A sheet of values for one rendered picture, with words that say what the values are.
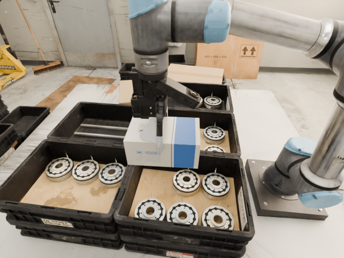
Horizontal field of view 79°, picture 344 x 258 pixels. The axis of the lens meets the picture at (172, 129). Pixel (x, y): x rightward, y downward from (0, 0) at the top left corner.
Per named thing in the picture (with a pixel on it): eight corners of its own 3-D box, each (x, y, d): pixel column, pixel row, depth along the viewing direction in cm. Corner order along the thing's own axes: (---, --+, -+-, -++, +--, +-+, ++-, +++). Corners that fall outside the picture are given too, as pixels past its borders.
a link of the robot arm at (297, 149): (299, 156, 90) (315, 132, 81) (313, 182, 80) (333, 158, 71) (271, 154, 90) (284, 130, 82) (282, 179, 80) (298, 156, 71)
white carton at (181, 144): (196, 140, 68) (199, 117, 62) (197, 168, 59) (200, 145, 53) (136, 137, 69) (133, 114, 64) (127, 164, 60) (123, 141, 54)
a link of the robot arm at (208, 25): (226, -7, 44) (173, -7, 44) (235, 3, 35) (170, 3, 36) (220, 33, 49) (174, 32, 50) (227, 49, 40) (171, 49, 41)
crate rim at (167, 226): (240, 160, 80) (241, 156, 78) (254, 242, 57) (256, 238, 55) (138, 151, 84) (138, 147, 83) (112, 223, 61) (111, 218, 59)
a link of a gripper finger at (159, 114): (156, 134, 54) (157, 101, 54) (164, 135, 54) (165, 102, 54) (154, 136, 50) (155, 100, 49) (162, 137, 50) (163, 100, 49)
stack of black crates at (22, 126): (34, 134, 211) (18, 105, 190) (62, 135, 209) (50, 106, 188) (6, 164, 180) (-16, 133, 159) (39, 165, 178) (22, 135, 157)
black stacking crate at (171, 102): (225, 102, 132) (228, 85, 125) (229, 131, 109) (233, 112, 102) (164, 98, 136) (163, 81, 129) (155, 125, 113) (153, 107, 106)
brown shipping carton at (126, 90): (157, 121, 135) (156, 99, 125) (123, 124, 132) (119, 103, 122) (152, 98, 158) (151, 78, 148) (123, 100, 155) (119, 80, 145)
